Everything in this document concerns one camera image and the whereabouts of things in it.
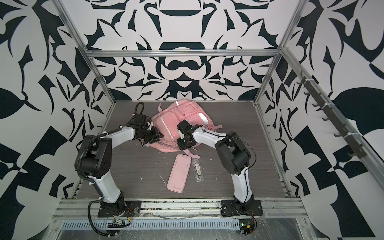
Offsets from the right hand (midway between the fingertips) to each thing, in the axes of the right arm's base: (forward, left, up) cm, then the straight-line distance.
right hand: (181, 145), depth 94 cm
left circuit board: (-39, +30, -4) cm, 49 cm away
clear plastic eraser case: (-16, -10, -2) cm, 19 cm away
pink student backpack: (+17, +10, +3) cm, 20 cm away
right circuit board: (-40, -32, -4) cm, 52 cm away
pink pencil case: (-21, +2, 0) cm, 22 cm away
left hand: (+6, +11, +4) cm, 13 cm away
